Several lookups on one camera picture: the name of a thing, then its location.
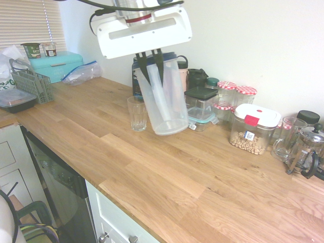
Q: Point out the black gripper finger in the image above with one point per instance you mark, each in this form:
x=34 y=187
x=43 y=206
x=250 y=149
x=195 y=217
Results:
x=159 y=64
x=143 y=68

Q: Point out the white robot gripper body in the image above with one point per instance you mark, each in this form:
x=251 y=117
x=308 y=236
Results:
x=141 y=41

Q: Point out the clear plastic pitcher blue lid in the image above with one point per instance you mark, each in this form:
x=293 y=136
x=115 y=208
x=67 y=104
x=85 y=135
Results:
x=170 y=114

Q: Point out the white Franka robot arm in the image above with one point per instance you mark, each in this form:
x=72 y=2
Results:
x=136 y=11

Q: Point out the dark blue canister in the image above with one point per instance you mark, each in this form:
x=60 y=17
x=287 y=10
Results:
x=135 y=81

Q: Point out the pink bottle black lid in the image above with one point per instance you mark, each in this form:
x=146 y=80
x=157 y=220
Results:
x=182 y=76

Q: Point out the dark green shaker bottle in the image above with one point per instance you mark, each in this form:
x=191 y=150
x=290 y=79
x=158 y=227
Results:
x=197 y=78

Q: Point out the clear faceted drinking glass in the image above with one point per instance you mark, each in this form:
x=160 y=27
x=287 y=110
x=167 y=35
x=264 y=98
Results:
x=136 y=114

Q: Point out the square container black lid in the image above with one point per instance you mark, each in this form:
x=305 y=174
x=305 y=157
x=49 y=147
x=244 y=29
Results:
x=201 y=95

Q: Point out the small green-lidded jar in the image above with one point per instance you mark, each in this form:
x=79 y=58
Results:
x=212 y=83

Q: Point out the clear zip plastic bag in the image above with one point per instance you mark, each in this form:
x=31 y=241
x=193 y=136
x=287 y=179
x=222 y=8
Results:
x=81 y=74

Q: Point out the teal metal bread box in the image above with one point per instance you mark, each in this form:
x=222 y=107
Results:
x=58 y=67

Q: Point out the red and white cup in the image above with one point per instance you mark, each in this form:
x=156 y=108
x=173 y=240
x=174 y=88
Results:
x=50 y=49

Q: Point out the grey plastic cutlery basket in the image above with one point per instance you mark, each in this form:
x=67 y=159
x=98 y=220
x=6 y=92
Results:
x=38 y=87

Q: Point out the green oatmeal cup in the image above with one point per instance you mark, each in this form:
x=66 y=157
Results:
x=32 y=50

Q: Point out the cereal container white lid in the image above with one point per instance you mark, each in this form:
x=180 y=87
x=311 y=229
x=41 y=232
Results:
x=253 y=126

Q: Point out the white window blinds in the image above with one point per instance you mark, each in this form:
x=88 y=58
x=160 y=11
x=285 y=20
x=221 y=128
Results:
x=22 y=22

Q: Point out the black food container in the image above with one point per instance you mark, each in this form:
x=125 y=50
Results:
x=16 y=101

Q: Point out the white plastic shopping bag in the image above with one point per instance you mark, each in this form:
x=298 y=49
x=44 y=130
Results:
x=6 y=73

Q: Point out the black dishwasher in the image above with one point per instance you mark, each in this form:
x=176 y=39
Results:
x=58 y=177

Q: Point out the clear glass mug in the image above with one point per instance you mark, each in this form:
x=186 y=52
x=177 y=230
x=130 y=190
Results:
x=286 y=141

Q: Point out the white cabinet door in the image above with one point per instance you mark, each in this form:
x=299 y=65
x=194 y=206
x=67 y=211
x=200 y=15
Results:
x=111 y=215

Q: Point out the jar with black lid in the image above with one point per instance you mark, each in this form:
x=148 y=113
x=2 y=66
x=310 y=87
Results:
x=308 y=117

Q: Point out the white drawer cabinet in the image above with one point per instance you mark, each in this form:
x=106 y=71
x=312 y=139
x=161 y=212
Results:
x=15 y=162

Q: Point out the glass French press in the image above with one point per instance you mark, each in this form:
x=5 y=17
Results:
x=306 y=149

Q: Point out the silver cabinet knob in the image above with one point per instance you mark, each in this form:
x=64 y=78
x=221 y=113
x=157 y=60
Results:
x=103 y=237
x=133 y=239

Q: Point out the green clamp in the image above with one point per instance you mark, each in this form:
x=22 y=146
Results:
x=38 y=210

